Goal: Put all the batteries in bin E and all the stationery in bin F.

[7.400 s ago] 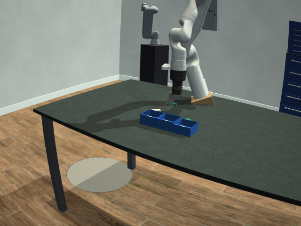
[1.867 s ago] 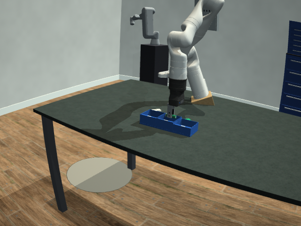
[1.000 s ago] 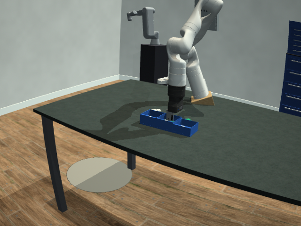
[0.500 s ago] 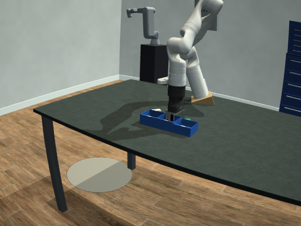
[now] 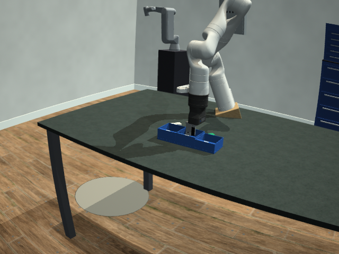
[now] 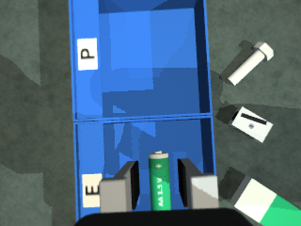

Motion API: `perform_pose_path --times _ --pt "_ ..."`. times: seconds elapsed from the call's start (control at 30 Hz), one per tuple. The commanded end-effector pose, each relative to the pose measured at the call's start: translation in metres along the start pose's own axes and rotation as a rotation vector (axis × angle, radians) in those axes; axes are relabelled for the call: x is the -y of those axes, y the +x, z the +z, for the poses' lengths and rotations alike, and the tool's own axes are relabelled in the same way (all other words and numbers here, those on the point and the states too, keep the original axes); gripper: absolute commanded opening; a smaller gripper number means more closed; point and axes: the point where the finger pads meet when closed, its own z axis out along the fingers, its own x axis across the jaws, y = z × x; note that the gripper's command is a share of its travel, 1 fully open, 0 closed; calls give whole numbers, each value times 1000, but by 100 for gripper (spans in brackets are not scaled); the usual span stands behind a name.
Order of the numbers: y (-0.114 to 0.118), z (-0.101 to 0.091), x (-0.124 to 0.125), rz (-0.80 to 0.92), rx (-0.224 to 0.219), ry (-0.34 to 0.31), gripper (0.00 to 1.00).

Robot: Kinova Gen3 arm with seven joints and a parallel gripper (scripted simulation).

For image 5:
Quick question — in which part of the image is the blue three-compartment bin rack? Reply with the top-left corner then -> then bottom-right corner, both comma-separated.
157,123 -> 222,154

